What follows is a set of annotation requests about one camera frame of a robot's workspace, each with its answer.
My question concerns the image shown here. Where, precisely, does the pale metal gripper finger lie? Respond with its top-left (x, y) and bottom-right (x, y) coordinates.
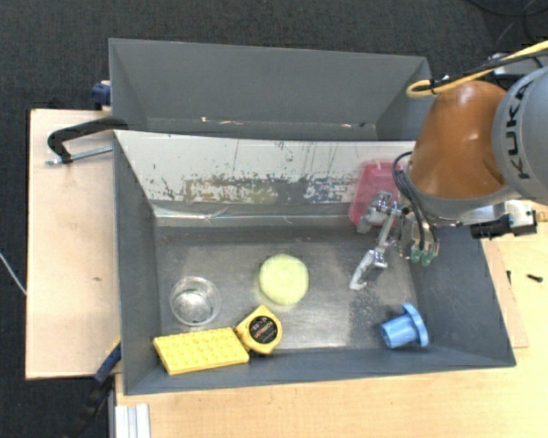
top-left (356, 205), bottom-right (386, 235)
top-left (348, 248), bottom-right (389, 292)

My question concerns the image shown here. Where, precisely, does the pink translucent plastic box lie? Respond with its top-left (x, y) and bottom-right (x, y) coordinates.
top-left (347, 162), bottom-right (405, 227)

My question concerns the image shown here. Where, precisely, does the grey metal bin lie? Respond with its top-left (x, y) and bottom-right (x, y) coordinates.
top-left (108, 37), bottom-right (517, 397)

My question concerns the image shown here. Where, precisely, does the blue plastic knob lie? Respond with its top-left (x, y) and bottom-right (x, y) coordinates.
top-left (380, 302), bottom-right (430, 350)

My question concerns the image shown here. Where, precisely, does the pale green round sponge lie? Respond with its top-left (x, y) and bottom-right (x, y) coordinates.
top-left (258, 253), bottom-right (310, 307)

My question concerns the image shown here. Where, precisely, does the yellow tape measure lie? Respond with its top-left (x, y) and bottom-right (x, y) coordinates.
top-left (233, 304), bottom-right (284, 357)

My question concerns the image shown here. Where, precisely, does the clear glass cup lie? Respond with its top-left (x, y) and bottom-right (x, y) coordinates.
top-left (169, 276), bottom-right (222, 328)

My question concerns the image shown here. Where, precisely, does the yellow studded flat block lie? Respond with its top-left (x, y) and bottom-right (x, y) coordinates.
top-left (152, 326), bottom-right (251, 377)

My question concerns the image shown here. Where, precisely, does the pale wood board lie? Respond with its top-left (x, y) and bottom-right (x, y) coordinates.
top-left (25, 108), bottom-right (123, 381)

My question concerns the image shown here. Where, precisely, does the black cylinder on white bracket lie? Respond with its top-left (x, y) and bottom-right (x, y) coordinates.
top-left (469, 201), bottom-right (548, 241)

